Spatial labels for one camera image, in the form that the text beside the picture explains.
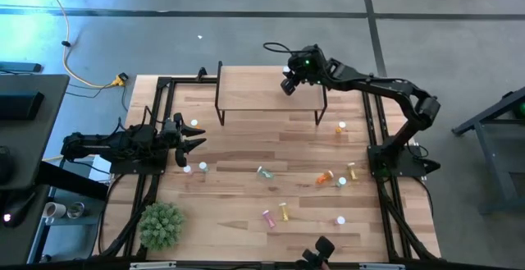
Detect dark grey side table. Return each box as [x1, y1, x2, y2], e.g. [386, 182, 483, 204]
[451, 85, 525, 216]

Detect black teleoperation handle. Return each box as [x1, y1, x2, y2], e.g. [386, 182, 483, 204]
[295, 236, 336, 270]

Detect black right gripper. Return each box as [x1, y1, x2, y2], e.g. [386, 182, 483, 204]
[280, 43, 329, 97]

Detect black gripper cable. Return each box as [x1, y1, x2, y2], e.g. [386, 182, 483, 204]
[142, 104, 167, 128]
[262, 41, 308, 55]

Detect black aluminium table frame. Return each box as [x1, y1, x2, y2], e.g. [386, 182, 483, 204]
[94, 74, 442, 270]

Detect white box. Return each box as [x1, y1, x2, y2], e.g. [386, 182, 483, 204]
[87, 154, 112, 182]

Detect long yellow power cable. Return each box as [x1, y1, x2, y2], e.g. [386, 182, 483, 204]
[35, 0, 118, 89]

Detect black box on desk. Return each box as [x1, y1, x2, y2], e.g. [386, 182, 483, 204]
[0, 90, 46, 121]

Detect flat black bar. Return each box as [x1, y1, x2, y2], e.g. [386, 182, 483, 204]
[0, 61, 43, 75]

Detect shiny metal cup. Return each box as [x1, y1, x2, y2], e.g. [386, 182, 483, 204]
[66, 201, 86, 220]

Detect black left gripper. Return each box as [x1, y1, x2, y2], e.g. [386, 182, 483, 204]
[160, 112, 208, 169]

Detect yellow power plug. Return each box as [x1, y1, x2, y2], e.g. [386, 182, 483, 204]
[111, 72, 130, 89]

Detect green artificial plant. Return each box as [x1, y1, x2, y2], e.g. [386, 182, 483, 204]
[138, 201, 186, 252]

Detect wooden shelf black metal legs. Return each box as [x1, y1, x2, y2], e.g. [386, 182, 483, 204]
[214, 60, 329, 127]

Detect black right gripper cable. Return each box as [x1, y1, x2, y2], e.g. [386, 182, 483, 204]
[262, 41, 308, 55]

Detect black desk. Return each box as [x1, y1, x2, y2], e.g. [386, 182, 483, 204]
[0, 74, 110, 270]

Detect thin black floor cable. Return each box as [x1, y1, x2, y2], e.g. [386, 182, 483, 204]
[64, 81, 130, 113]

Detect black base cable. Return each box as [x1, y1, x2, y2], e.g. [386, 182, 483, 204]
[413, 175, 435, 222]
[96, 173, 126, 259]

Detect white cup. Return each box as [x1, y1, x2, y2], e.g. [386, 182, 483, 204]
[43, 201, 67, 220]

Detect black device with light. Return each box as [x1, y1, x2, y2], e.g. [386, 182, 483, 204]
[0, 190, 39, 229]

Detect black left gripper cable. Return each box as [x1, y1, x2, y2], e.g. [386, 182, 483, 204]
[142, 104, 167, 128]

